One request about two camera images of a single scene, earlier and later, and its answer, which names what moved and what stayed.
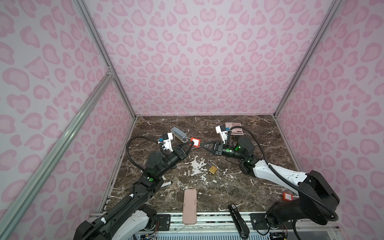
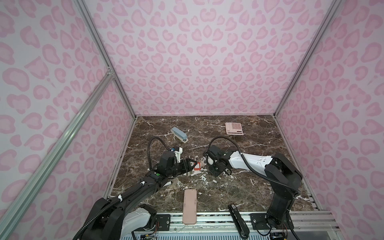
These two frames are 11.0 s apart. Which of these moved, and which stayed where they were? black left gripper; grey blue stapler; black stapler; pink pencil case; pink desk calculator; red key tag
Moved: red key tag; black left gripper
Stayed: black stapler; grey blue stapler; pink pencil case; pink desk calculator
